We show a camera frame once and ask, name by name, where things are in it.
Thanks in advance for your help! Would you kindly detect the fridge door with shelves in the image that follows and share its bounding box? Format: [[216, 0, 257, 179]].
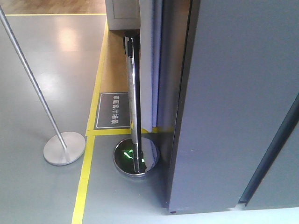
[[139, 0, 299, 215]]

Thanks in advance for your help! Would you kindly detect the black floor sign sticker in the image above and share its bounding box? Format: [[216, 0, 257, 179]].
[[94, 92, 130, 130]]

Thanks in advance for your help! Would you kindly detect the silver sign stand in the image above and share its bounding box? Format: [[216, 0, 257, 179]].
[[0, 9, 85, 166]]

